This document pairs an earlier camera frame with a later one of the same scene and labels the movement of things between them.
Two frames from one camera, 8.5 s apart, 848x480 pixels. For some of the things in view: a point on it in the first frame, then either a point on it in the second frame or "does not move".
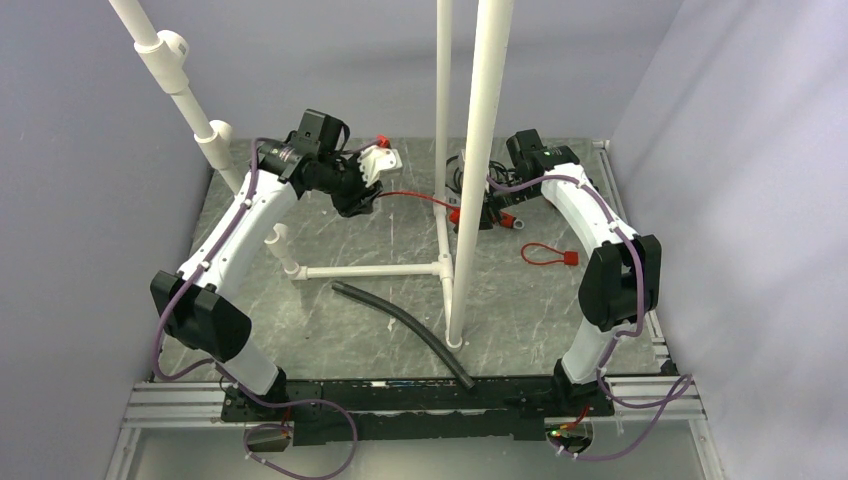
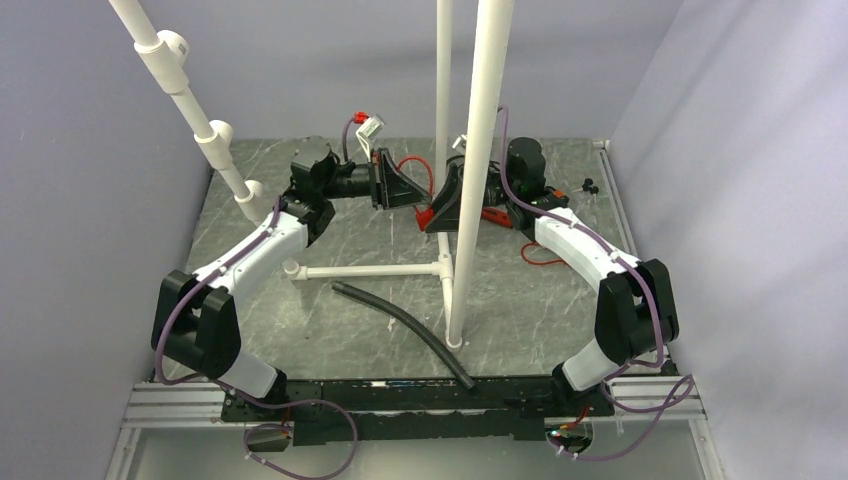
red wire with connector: x=571 y=258 does not move
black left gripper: x=360 y=202 -> x=390 y=187
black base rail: x=378 y=411 does not move
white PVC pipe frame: x=168 y=50 does not move
